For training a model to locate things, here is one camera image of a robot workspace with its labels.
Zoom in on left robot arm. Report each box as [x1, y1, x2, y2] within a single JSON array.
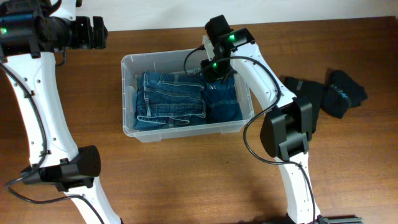
[[1, 0, 121, 223]]

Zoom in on black aluminium rail base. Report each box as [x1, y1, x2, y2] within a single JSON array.
[[316, 217, 363, 224]]

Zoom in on clear plastic storage bin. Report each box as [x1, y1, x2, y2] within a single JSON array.
[[121, 49, 254, 142]]

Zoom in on dark blue jeans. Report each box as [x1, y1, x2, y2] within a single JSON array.
[[133, 71, 206, 131]]

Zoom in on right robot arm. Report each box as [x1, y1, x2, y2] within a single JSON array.
[[201, 15, 323, 223]]

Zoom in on blue garment with tape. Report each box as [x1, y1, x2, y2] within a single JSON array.
[[203, 77, 243, 123]]

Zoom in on black garment with tape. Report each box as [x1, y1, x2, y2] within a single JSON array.
[[321, 70, 368, 119], [284, 77, 324, 133]]

